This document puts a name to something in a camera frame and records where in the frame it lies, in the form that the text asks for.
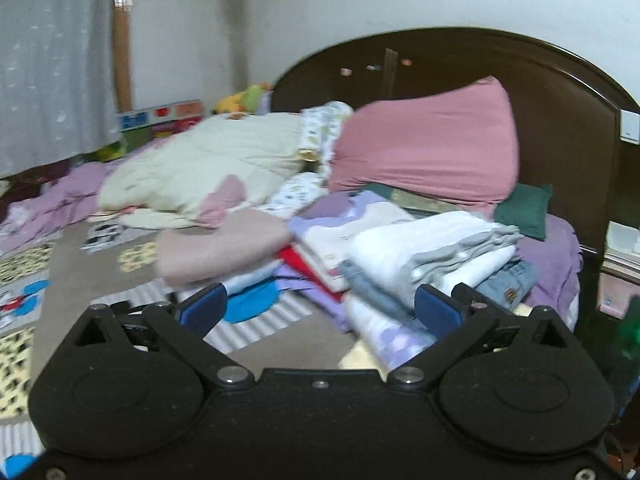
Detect white grey garment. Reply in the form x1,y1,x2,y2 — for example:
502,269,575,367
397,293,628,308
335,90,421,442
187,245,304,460
346,211,522,307

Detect folded blue jeans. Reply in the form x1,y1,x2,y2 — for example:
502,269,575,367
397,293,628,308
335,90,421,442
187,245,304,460
475,259,538,311

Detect folded pink sweater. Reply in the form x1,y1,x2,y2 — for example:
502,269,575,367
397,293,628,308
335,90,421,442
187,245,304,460
155,208,293,286

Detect purple bed sheet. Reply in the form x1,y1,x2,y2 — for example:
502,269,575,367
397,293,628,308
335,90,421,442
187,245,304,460
516,214,582,330

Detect red folded garment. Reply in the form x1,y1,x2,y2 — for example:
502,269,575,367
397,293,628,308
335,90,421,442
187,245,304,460
278,246,343,301

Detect small green cushion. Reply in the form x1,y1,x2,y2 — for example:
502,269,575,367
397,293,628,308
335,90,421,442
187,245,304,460
494,183,553,240

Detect cartoon patterned brown blanket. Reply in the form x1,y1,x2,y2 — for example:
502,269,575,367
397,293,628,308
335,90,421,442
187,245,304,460
0,219,367,478

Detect cream yellow quilt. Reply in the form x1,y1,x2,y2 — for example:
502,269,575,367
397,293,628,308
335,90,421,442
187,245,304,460
96,113,303,230

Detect white lilac folded top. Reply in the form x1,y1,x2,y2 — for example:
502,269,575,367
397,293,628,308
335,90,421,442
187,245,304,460
288,191,413,292

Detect purple crumpled sheet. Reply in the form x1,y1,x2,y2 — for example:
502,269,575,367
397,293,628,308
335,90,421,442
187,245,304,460
1,162,111,255

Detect bedside stack of books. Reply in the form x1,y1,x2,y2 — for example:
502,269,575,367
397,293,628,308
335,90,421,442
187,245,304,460
598,221,640,320

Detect large pink pillow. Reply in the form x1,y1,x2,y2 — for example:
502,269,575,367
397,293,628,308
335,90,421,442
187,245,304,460
328,77,520,210

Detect colourful toy box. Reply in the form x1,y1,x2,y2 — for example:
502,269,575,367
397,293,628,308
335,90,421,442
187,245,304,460
118,100,205,153

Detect white patterned baby cloth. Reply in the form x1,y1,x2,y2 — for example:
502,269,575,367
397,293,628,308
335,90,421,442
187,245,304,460
257,101,354,220

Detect yellow plush toy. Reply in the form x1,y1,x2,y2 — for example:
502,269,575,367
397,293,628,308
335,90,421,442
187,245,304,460
212,82,271,115

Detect dark wooden headboard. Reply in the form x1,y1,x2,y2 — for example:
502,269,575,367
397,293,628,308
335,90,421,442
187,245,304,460
271,27,639,254

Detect grey sheer curtain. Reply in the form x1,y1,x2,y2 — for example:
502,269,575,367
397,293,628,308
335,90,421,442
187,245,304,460
0,0,119,177

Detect wooden window frame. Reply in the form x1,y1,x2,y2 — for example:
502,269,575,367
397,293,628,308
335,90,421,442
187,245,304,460
112,0,134,113

